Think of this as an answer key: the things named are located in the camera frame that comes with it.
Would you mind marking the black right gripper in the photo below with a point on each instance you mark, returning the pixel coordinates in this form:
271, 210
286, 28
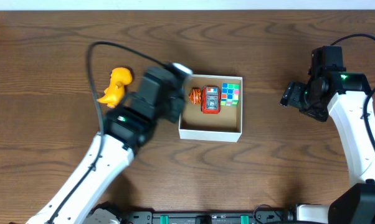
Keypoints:
288, 95

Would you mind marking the orange round disc toy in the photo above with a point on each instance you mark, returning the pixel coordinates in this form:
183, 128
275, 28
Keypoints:
196, 96

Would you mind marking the red toy truck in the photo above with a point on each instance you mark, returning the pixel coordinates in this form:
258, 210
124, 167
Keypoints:
210, 100

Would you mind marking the orange toy dinosaur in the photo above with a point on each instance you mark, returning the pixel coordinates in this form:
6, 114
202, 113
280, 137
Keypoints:
113, 94

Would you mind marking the multicoloured puzzle cube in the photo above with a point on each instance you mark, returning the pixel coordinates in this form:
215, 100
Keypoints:
230, 94

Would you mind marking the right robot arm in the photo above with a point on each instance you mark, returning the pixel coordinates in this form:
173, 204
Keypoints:
343, 97

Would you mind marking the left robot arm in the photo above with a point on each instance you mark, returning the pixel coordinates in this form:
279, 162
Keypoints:
125, 130

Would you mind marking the white cardboard box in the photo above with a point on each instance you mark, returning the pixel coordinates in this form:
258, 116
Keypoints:
225, 126

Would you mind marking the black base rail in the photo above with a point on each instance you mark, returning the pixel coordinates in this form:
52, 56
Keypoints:
215, 217

